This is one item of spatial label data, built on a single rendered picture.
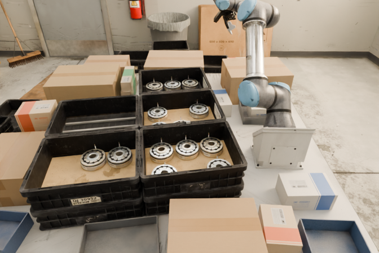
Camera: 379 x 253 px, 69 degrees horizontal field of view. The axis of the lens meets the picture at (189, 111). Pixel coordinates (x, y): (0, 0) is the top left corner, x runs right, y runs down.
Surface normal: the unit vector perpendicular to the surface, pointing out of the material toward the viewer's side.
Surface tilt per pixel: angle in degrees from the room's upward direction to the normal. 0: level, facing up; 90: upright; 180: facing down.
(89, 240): 0
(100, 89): 90
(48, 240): 0
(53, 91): 90
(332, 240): 0
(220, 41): 76
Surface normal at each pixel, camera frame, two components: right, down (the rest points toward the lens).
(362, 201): 0.00, -0.83
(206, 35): 0.00, 0.35
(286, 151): -0.03, 0.55
